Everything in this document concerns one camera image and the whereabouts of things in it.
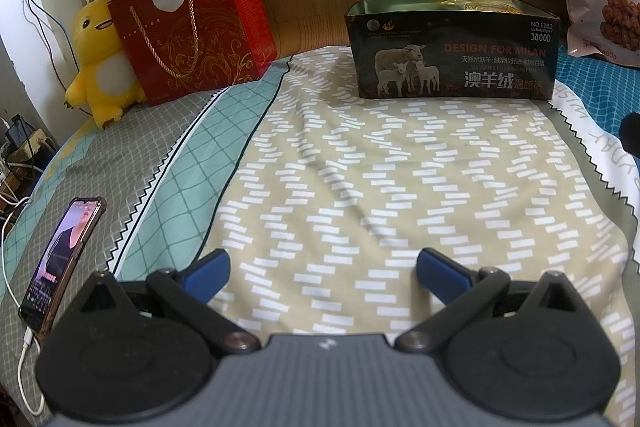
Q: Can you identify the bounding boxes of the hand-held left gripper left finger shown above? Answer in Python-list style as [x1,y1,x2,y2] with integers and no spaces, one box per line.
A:
[70,248,261,354]

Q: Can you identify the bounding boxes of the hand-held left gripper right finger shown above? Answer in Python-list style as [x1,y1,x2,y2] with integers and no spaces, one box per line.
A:
[395,247,589,354]

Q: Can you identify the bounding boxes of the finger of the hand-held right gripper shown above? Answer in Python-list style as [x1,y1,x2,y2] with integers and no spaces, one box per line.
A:
[620,112,640,148]

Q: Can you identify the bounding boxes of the black tin box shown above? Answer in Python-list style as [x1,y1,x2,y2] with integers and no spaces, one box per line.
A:
[346,0,562,102]

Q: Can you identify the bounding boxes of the blue checkered blanket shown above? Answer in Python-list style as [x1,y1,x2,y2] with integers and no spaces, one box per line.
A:
[554,52,640,148]

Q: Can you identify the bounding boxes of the patterned bedsheet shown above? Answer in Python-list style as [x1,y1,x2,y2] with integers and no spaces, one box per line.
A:
[0,44,640,427]

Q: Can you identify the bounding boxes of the smartphone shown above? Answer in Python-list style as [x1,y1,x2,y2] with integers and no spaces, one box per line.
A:
[19,197,107,341]

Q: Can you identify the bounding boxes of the power strip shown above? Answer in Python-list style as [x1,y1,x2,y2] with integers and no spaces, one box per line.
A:
[12,132,57,166]

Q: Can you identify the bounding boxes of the yellow duck plush toy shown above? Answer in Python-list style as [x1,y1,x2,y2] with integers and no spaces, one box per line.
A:
[64,0,147,130]

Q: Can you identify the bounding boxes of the black charger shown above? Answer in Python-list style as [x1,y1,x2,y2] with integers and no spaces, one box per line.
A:
[6,117,31,147]

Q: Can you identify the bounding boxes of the red gift bag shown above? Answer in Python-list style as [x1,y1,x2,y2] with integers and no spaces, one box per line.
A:
[107,0,279,106]

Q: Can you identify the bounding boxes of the white charging cable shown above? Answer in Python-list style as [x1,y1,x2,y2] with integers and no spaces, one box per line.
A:
[0,197,47,416]

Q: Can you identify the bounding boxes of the black cable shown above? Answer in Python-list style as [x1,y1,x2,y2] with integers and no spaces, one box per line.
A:
[0,0,69,90]

